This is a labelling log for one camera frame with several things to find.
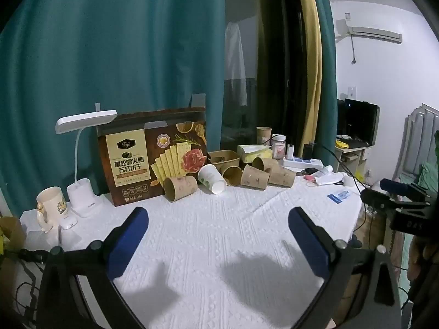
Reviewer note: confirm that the dark glass window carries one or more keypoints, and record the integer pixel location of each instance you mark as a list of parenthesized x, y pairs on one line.
[(274, 58)]

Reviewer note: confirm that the white desk lamp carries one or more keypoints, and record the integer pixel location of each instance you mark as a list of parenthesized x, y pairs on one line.
[(84, 192)]

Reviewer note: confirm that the green tissue box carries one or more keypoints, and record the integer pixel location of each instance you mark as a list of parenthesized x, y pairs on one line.
[(253, 152)]

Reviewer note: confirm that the small white box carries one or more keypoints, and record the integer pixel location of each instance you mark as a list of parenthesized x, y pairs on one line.
[(67, 222)]

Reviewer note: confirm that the brown cardboard box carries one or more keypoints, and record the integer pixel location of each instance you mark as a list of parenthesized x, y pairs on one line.
[(12, 236)]

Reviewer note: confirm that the blue and white packet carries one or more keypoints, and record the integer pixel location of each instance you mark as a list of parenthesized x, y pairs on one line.
[(344, 194)]

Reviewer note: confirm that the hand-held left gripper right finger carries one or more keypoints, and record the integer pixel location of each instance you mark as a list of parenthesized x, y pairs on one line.
[(310, 245)]

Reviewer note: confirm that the green pillow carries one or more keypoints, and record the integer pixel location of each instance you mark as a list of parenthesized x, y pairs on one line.
[(428, 178)]

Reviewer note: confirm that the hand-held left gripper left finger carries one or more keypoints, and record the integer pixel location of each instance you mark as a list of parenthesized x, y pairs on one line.
[(127, 245)]

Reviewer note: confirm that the brown cracker box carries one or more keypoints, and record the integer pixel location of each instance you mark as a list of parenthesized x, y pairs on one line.
[(133, 164)]

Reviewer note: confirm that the kraft paper bowl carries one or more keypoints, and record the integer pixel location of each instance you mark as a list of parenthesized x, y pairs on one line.
[(223, 157)]

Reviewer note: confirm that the kraft paper cup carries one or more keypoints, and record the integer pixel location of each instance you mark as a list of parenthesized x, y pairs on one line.
[(264, 135), (283, 177), (255, 177), (180, 187), (234, 175), (264, 163)]

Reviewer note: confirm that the small white cup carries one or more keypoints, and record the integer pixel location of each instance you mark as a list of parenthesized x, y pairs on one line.
[(349, 181)]

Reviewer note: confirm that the white paper cup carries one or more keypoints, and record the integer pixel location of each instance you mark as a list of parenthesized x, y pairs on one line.
[(210, 177)]

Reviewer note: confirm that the cream cartoon mug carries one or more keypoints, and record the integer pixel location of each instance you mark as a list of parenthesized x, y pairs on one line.
[(53, 207)]

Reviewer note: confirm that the black power adapter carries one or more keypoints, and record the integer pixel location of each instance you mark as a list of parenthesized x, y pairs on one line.
[(308, 150)]

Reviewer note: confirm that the small red item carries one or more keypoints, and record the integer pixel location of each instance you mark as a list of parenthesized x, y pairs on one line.
[(309, 178)]

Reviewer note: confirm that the yellow curtain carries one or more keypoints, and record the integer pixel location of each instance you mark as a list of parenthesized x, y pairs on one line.
[(310, 41)]

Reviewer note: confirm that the blue card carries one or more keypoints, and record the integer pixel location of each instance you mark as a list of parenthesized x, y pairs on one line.
[(333, 198)]

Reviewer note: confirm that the teal curtain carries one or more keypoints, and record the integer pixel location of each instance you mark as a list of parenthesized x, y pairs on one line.
[(327, 75), (120, 58)]

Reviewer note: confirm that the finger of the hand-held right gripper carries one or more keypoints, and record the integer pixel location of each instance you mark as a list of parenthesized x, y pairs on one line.
[(379, 198), (394, 185)]

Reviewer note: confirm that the white air conditioner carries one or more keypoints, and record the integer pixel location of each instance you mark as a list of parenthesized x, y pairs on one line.
[(370, 31)]

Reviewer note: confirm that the white wall socket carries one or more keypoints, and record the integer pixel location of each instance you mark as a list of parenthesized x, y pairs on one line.
[(352, 92)]

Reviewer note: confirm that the grey padded headboard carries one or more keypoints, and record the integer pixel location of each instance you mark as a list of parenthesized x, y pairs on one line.
[(416, 133)]

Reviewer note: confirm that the white power strip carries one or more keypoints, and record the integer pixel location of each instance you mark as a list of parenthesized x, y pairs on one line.
[(303, 163)]

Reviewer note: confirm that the black computer monitor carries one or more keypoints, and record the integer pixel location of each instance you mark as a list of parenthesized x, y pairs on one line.
[(360, 121)]

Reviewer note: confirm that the crumpled white paper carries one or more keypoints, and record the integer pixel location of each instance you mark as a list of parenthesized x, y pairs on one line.
[(328, 179)]

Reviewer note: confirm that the white patterned tablecloth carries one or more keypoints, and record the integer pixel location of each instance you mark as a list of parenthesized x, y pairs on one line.
[(212, 233)]

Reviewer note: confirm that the beige computer desk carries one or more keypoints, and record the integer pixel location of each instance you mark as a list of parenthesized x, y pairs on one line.
[(355, 154)]

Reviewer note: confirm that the clear jar white lid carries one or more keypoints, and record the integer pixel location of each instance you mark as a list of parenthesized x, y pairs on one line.
[(278, 146)]

